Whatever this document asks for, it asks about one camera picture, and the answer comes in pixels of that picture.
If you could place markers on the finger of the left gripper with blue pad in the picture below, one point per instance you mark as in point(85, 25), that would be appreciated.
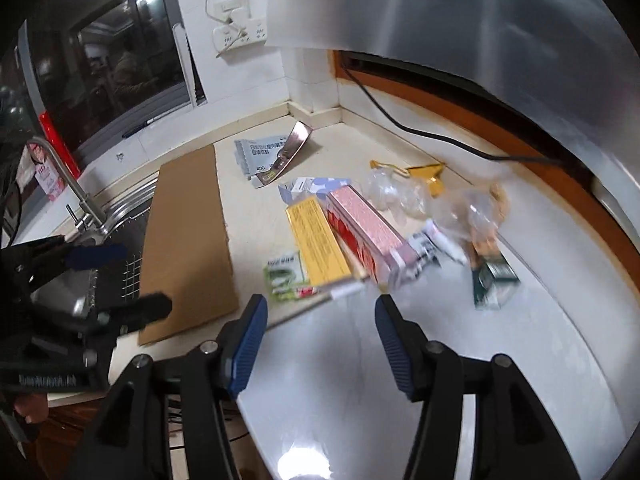
point(70, 257)
point(129, 318)

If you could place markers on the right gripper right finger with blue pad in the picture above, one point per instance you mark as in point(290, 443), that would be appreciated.
point(429, 373)

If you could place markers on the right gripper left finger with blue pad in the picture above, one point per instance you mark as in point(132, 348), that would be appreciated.
point(215, 372)

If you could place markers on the blue white milk carton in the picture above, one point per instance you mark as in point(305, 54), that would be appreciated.
point(319, 187)

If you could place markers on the tan loofah fibre ball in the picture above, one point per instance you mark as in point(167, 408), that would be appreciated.
point(489, 214)

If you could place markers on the person's left hand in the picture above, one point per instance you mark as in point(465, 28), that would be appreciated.
point(33, 407)

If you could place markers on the steel sink faucet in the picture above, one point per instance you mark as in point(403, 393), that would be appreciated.
point(94, 216)

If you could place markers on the stainless steel sink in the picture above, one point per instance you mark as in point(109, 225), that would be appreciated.
point(117, 282)

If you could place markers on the green white small packet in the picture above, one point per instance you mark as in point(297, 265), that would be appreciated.
point(287, 279)

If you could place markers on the wooden chopstick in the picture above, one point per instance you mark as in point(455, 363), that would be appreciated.
point(282, 312)

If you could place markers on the brown cardboard sheet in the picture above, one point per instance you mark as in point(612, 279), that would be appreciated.
point(185, 253)

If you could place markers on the red pink bottle label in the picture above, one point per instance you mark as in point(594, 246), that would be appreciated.
point(37, 164)

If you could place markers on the pink red carton box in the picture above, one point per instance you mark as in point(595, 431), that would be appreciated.
point(387, 256)

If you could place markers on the yellow flat box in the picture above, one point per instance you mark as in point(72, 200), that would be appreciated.
point(323, 259)

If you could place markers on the black white printed wrapper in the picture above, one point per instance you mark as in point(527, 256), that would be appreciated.
point(426, 254)

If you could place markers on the small white dropper bottle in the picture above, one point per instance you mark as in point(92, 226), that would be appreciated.
point(445, 244)

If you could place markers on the dark green small carton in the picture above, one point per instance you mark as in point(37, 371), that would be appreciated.
point(494, 282)

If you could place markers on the clear crumpled plastic wrap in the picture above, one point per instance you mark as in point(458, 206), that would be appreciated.
point(409, 198)

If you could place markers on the grey silver foil pouch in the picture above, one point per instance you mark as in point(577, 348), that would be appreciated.
point(263, 161)

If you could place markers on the yellow crumpled paper bag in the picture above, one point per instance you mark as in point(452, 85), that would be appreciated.
point(431, 174)

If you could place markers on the dark window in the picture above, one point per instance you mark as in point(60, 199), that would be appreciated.
point(100, 70)

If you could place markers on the white wall socket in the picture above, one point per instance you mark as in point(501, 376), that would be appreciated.
point(236, 26)

